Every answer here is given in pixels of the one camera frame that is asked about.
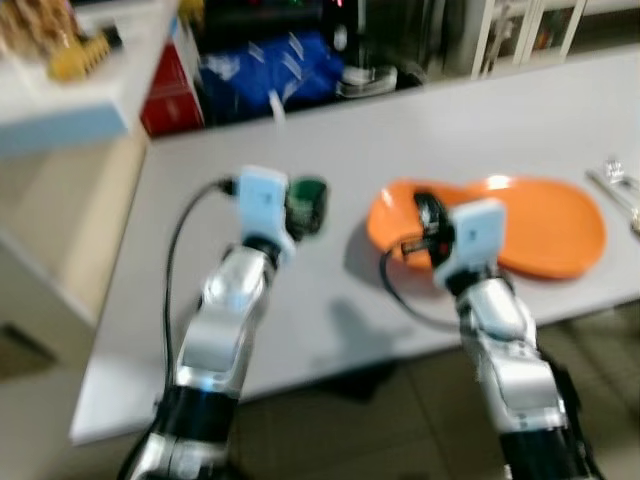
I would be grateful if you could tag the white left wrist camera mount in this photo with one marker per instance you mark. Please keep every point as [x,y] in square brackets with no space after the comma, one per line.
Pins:
[262,205]

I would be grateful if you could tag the brass coloured metal spoon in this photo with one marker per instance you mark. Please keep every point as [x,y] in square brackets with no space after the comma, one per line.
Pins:
[612,198]

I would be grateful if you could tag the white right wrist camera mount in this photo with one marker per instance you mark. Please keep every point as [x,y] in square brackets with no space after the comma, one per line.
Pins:
[475,235]

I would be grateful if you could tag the red box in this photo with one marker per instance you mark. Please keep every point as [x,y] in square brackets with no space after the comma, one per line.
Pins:
[170,100]

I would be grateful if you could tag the orange deep bowl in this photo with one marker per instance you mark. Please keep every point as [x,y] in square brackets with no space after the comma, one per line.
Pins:
[390,225]

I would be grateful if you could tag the green ceramic mug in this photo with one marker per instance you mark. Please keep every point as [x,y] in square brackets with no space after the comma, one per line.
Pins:
[320,210]

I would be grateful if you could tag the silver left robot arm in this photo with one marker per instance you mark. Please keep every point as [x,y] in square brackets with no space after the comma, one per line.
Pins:
[225,320]

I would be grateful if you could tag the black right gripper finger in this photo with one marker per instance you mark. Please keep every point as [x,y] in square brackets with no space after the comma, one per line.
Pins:
[430,208]

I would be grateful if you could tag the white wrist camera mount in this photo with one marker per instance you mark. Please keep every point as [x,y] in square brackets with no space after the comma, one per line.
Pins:
[262,205]
[475,235]

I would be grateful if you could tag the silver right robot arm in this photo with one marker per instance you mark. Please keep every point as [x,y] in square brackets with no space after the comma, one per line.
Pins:
[510,360]

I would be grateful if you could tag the yellow black toy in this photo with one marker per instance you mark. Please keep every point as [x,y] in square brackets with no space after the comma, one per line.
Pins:
[75,60]

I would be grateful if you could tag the white bar counter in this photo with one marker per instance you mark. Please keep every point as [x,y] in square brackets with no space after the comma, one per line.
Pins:
[60,100]

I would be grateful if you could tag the silver metal fork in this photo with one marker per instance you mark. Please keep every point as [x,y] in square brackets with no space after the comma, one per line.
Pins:
[618,170]

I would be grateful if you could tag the yellow item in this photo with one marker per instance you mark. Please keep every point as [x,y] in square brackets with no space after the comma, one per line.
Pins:
[192,10]

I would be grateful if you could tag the orange oval plate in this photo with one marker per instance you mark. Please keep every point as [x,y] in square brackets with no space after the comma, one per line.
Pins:
[550,230]

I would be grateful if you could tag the white glass door cabinet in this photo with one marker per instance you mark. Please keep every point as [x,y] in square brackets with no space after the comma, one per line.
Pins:
[500,35]

